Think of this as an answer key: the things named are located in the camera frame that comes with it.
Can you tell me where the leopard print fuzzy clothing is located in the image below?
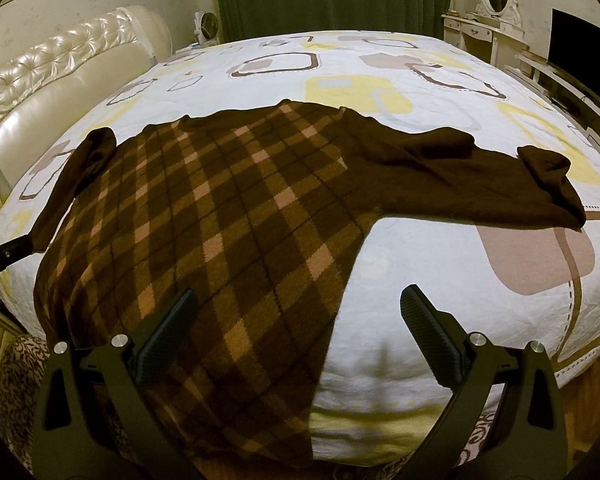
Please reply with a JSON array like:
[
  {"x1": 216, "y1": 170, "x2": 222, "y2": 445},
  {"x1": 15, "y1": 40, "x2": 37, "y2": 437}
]
[{"x1": 0, "y1": 335, "x2": 50, "y2": 472}]

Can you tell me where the brown plaid sweater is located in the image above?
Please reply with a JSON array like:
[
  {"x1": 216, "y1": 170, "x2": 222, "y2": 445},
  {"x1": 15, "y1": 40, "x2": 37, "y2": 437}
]
[{"x1": 33, "y1": 100, "x2": 585, "y2": 467}]

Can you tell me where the black flat television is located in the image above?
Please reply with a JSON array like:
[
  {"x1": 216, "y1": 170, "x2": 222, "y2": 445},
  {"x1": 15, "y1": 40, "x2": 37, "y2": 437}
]
[{"x1": 547, "y1": 9, "x2": 600, "y2": 97}]

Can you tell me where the white patterned bed quilt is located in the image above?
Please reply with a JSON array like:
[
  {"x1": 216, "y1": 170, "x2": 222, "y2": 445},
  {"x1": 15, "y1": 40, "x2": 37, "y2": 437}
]
[{"x1": 0, "y1": 30, "x2": 600, "y2": 466}]

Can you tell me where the white vanity dresser with mirror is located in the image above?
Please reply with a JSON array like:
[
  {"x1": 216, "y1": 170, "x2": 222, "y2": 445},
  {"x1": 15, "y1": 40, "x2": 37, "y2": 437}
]
[{"x1": 442, "y1": 0, "x2": 529, "y2": 70}]

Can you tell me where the white tv cabinet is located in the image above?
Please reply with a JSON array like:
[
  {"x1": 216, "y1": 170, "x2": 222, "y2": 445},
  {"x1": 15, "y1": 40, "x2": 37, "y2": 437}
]
[{"x1": 498, "y1": 51, "x2": 600, "y2": 151}]

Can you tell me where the cream tufted leather headboard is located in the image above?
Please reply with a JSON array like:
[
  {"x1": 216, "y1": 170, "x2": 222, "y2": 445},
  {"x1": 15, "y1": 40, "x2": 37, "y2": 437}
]
[{"x1": 0, "y1": 5, "x2": 173, "y2": 231}]

